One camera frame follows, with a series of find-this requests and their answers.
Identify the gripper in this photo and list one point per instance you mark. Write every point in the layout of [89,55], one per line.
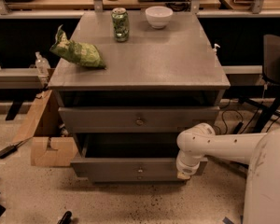
[187,169]

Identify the grey drawer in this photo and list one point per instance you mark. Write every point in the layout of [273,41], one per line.
[126,157]
[135,119]

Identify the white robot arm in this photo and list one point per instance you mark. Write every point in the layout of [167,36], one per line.
[259,151]

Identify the grey drawer cabinet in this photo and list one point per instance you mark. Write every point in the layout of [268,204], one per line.
[171,67]

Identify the grey top drawer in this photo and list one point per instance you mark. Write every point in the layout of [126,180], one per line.
[135,119]

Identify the black object bottom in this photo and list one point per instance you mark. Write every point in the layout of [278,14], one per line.
[66,219]

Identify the white pump bottle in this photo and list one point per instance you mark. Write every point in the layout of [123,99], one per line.
[216,48]

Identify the cardboard box left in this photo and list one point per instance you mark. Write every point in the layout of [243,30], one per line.
[42,127]

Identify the green chip bag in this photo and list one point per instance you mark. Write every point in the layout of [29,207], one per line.
[83,54]

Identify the black chair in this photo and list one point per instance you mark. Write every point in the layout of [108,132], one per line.
[271,75]

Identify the white bowl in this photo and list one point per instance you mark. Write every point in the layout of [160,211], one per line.
[158,17]

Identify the green soda can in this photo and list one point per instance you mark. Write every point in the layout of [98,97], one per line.
[121,24]

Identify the black power adapter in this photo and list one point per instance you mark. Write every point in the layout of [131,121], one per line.
[7,151]

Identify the clear plastic bottle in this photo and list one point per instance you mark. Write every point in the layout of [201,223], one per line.
[42,64]

